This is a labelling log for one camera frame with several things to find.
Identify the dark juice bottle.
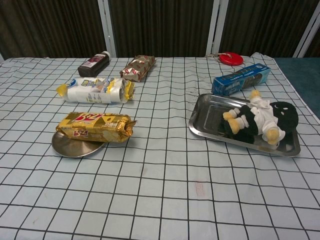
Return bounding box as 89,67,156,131
77,51,111,77

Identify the brown folding screen panel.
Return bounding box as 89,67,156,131
212,0,320,59
103,0,222,59
298,14,320,59
0,0,113,61

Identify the rectangular steel tray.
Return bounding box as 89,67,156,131
188,93,302,158

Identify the black grid checked tablecloth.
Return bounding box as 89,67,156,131
0,56,320,240

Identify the black and white plush doll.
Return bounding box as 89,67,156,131
219,89,299,146

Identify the red round disc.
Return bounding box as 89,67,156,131
218,51,244,67

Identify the blue cookie box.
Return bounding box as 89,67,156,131
211,62,272,97

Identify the gold foil snack package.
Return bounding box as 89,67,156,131
55,111,138,144

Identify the brown red snack package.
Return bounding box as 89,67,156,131
119,54,156,83

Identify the round steel plate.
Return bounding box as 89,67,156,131
51,131,106,158

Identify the white yellow snack package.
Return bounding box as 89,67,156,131
56,76,136,105

